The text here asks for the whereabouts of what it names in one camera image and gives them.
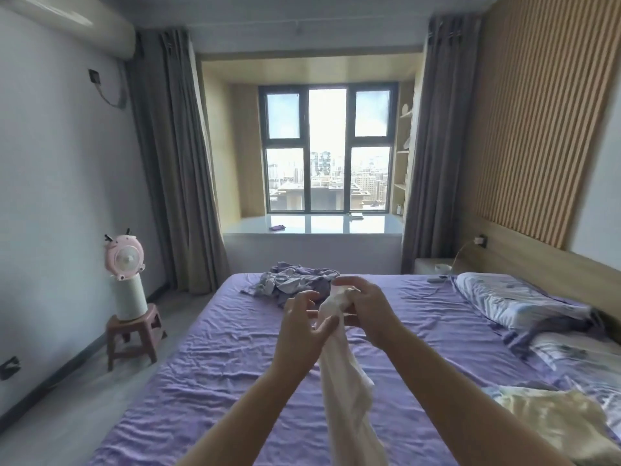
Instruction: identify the purple sheet bed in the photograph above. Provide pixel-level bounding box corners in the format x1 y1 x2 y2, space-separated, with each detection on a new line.
87 272 621 466

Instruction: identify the grey curtain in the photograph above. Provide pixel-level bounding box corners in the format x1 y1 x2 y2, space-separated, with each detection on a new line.
125 27 232 294
400 14 482 275

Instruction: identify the brown plastic stool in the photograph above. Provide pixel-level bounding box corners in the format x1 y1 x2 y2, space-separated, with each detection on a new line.
105 303 168 372

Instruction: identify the pale yellow garment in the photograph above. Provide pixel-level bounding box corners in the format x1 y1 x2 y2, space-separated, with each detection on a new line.
485 385 621 466

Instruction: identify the white bay window sill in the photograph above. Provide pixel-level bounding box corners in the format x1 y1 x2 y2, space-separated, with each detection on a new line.
223 213 404 237

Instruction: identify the floral pillow purple trim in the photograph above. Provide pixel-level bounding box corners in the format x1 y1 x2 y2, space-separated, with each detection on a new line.
451 272 607 335
504 329 621 423

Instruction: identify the person's right hand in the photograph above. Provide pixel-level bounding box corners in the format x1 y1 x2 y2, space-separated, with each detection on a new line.
331 276 407 353

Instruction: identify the white t-shirt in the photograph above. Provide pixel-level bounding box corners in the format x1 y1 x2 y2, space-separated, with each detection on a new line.
315 281 389 466

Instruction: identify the dark framed window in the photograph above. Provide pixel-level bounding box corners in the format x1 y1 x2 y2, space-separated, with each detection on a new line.
257 82 400 214

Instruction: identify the person's left forearm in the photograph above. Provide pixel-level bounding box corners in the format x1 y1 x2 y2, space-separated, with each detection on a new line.
177 368 311 466

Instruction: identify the crumpled purple grey quilt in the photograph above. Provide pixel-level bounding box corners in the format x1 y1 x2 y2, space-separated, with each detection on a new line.
241 261 340 309

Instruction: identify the person's right forearm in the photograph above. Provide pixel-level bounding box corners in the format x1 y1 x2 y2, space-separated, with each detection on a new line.
383 329 576 466

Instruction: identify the wooden window shelf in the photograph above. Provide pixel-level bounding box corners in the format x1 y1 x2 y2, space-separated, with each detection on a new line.
390 80 417 217

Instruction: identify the person's left hand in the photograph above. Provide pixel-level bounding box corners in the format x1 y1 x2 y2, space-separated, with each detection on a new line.
270 291 342 385

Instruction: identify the pink fan white base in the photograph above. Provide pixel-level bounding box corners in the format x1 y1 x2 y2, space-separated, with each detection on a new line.
103 227 148 322

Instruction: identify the slatted wooden wall panel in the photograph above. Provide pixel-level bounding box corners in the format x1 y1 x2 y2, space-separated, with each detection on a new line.
458 0 621 250

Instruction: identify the low beige bedside table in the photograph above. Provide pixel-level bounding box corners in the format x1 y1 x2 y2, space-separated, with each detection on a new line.
413 258 459 276

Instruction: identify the white air conditioner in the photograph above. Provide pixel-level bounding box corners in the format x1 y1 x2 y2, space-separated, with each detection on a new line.
0 0 136 61

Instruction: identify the grey air conditioner cable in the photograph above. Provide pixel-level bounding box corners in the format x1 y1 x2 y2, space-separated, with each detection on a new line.
96 62 128 110

